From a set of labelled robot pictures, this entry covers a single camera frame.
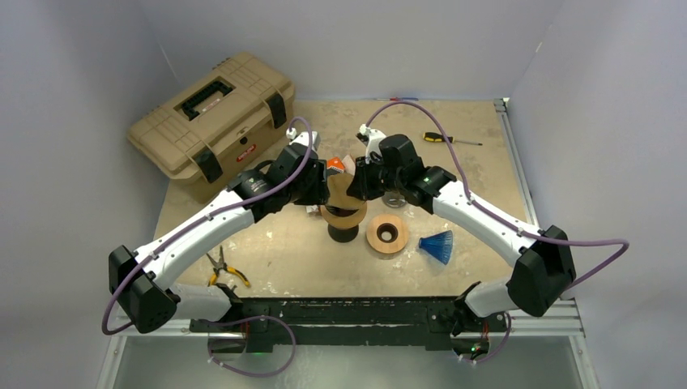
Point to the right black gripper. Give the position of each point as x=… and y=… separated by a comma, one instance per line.
x=361, y=186

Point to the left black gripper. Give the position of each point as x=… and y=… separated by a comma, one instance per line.
x=319, y=194

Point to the brown paper coffee filter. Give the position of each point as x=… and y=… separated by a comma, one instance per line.
x=337, y=185

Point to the wooden dripper stand black base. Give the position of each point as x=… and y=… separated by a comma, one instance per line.
x=342, y=224

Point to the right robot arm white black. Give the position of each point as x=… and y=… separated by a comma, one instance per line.
x=542, y=263

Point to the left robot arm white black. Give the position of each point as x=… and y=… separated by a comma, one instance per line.
x=143, y=282

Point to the coffee paper filter box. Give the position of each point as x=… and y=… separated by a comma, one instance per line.
x=337, y=165

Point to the glass carafe with collar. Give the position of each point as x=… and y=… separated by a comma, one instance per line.
x=394, y=201

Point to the yellow black screwdriver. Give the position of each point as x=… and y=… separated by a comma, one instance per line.
x=434, y=137

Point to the tan plastic toolbox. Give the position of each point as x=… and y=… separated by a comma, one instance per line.
x=204, y=136

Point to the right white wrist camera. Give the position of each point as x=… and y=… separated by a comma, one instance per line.
x=371, y=138

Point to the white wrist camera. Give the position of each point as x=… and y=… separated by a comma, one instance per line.
x=371, y=138
x=304, y=138

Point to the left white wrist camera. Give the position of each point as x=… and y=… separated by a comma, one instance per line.
x=304, y=138

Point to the wooden ring dripper holder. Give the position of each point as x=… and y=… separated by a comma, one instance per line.
x=387, y=234

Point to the yellow handled pliers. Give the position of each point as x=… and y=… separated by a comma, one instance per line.
x=219, y=265

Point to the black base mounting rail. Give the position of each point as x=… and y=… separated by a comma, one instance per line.
x=434, y=323

